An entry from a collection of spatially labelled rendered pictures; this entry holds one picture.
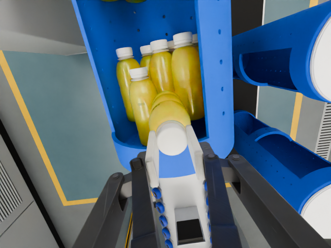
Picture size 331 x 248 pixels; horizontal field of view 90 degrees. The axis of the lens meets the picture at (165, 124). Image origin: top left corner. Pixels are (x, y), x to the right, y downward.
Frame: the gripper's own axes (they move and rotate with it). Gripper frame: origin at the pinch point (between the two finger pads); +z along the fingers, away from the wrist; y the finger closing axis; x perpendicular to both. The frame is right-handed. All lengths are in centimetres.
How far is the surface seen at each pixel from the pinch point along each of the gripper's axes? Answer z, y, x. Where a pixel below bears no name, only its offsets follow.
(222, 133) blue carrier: 11.0, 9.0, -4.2
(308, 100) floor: 131, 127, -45
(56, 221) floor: 131, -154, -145
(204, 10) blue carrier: 9.8, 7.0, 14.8
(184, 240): 24, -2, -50
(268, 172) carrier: 49, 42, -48
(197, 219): 31, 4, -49
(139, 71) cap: 20.3, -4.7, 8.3
